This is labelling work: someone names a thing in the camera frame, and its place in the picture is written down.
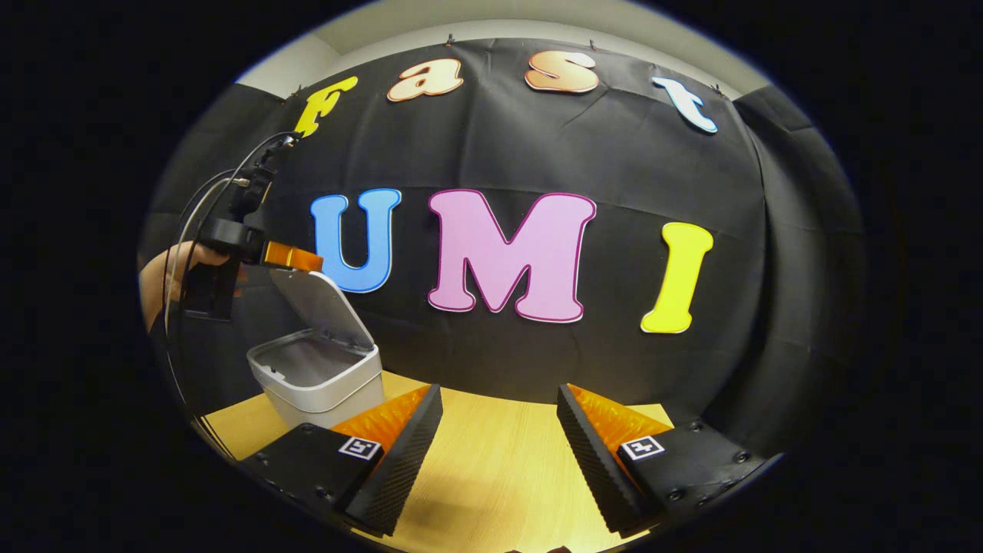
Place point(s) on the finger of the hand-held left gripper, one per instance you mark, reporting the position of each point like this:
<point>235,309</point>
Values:
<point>292,256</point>

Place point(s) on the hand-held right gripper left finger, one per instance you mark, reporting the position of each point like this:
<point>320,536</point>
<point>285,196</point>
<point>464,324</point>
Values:
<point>403,465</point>

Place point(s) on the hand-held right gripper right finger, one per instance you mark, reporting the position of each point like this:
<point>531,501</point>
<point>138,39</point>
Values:
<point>595,465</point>

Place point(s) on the white desktop garbage bin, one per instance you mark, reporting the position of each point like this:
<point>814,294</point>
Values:
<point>322,369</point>

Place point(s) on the wooden desktop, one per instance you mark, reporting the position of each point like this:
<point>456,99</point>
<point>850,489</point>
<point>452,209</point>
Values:
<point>491,476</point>

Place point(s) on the black backdrop cloth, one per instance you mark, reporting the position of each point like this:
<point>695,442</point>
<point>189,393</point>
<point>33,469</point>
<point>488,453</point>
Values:
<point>553,153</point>

